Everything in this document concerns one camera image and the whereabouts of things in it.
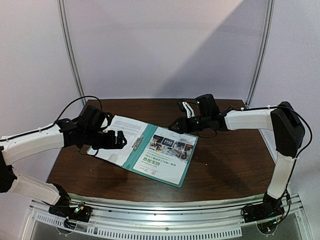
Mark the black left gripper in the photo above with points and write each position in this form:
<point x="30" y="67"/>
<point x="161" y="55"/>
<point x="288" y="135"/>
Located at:
<point x="111" y="144"/>

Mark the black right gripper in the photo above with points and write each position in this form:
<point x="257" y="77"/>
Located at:
<point x="186" y="123"/>

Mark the metal folder clip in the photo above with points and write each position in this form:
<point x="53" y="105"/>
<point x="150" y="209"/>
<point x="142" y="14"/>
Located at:
<point x="137" y="143"/>

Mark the teal file folder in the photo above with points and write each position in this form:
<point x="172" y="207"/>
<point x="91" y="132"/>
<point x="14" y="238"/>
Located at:
<point x="125" y="157"/>

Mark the colourful printed brochure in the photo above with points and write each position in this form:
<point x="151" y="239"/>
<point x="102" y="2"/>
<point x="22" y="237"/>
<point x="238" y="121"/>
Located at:
<point x="167" y="157"/>

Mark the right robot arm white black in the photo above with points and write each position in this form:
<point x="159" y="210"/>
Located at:
<point x="281" y="119"/>

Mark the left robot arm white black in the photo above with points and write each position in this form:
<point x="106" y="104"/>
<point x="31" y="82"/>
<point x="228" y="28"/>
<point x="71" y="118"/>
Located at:
<point x="16" y="147"/>

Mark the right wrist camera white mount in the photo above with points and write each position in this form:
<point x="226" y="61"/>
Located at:
<point x="185" y="107"/>

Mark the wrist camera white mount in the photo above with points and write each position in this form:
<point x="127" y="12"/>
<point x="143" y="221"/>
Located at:
<point x="107" y="121"/>
<point x="185" y="107"/>

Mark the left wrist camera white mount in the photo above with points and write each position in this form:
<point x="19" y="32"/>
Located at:
<point x="107" y="121"/>

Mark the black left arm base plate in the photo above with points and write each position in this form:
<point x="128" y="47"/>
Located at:
<point x="79" y="212"/>

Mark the aluminium front rail frame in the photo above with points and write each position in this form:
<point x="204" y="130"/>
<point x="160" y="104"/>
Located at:
<point x="138" y="220"/>

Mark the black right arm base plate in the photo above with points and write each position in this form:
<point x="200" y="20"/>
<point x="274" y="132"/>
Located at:
<point x="272" y="211"/>

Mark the left aluminium wall post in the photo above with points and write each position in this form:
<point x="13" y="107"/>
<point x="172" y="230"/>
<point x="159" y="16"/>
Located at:
<point x="61" y="6"/>

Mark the aluminium wall post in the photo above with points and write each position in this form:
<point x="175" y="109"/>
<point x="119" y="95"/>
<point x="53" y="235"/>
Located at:
<point x="61" y="6"/>
<point x="262" y="51"/>

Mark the right aluminium wall post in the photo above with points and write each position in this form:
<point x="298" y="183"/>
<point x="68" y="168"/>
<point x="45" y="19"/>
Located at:
<point x="262" y="51"/>

